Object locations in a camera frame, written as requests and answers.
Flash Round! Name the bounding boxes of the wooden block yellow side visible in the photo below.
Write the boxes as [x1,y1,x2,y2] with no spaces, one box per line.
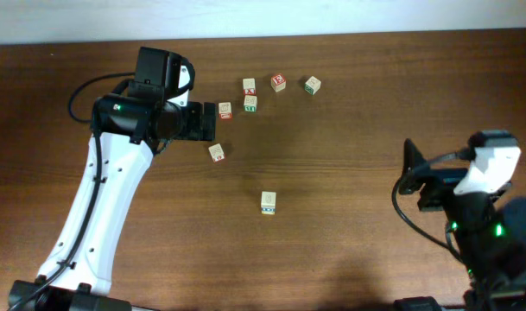
[261,191,276,215]

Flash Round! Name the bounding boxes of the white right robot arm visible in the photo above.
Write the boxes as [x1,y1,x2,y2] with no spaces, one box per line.
[391,130,526,310]

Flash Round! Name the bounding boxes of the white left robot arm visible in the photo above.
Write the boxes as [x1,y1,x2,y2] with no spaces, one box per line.
[8,47,217,310]

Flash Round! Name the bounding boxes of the wooden block red bottom edge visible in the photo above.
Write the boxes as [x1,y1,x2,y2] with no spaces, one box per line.
[208,143,225,162]

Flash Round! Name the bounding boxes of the wooden block green side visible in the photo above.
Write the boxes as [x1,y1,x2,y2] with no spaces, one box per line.
[244,95,257,112]

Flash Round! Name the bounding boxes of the wooden block red X side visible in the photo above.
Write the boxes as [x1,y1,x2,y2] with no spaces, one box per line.
[242,78,257,95]

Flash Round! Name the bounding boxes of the red letter E block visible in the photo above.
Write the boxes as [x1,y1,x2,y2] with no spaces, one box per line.
[270,73,287,92]

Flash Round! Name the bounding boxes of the wooden block green corner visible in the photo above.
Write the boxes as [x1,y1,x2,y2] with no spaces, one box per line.
[304,76,321,95]

